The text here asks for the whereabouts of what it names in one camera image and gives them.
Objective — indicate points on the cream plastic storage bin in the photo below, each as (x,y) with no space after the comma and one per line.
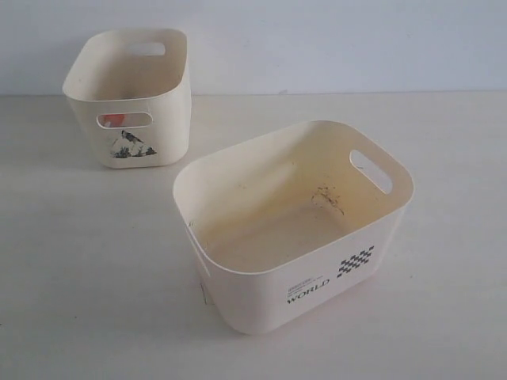
(284,222)
(142,73)

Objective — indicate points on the red object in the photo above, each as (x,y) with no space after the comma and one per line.
(111,120)

